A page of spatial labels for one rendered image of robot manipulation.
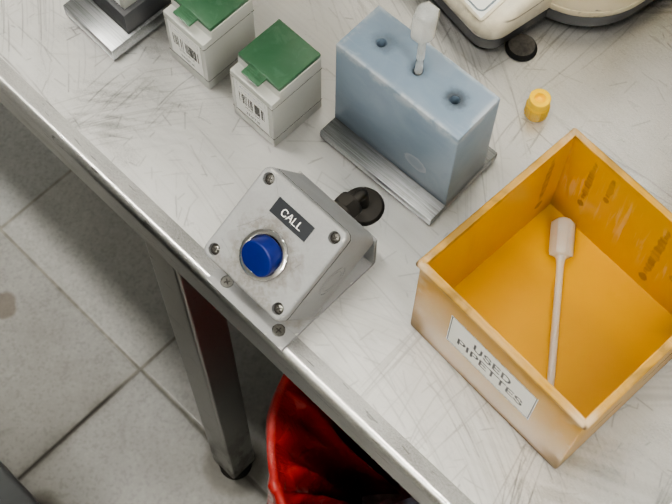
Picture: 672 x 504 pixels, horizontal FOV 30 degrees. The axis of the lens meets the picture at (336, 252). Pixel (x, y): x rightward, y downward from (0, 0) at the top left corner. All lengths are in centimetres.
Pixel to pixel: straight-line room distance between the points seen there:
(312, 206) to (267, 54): 12
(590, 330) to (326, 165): 21
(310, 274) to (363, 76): 13
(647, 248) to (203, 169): 30
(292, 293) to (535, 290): 17
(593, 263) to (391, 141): 15
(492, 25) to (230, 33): 18
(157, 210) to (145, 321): 92
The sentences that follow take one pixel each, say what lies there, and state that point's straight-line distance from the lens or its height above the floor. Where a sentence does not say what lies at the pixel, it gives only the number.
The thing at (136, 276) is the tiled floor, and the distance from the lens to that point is 179.
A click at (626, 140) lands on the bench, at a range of 89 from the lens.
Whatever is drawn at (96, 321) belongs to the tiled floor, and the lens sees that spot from 178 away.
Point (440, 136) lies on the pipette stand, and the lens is 77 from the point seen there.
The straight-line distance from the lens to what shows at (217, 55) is 87.
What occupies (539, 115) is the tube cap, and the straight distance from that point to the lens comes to 88.
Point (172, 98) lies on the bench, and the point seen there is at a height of 88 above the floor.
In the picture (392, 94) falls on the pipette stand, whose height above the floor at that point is 97.
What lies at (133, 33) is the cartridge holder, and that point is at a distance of 91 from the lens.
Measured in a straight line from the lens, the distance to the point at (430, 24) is 73.
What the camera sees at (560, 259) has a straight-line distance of 82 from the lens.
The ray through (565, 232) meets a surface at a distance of 83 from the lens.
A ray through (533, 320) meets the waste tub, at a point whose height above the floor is 88.
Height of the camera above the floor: 163
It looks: 66 degrees down
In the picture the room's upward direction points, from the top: 1 degrees clockwise
